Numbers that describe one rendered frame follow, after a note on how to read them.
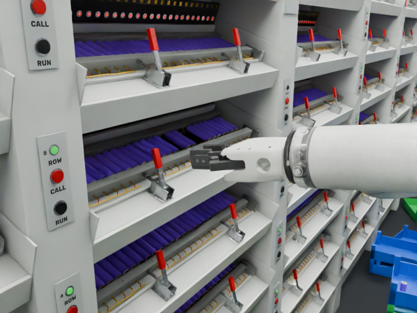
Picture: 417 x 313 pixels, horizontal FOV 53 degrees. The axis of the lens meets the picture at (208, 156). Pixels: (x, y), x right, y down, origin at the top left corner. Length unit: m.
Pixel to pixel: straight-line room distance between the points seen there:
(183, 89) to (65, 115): 0.25
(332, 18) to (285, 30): 0.69
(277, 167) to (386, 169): 0.14
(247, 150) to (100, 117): 0.21
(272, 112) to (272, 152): 0.52
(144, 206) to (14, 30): 0.35
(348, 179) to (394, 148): 0.07
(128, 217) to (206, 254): 0.32
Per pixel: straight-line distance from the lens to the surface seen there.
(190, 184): 0.82
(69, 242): 0.61
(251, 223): 1.11
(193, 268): 0.92
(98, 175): 0.74
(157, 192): 0.75
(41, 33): 0.53
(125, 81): 0.69
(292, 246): 1.44
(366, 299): 2.28
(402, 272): 1.71
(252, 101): 1.10
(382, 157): 0.52
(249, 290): 1.21
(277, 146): 0.58
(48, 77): 0.54
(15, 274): 0.59
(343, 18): 1.74
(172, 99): 0.72
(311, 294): 1.92
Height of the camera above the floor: 1.24
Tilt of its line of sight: 17 degrees down
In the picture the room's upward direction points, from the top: straight up
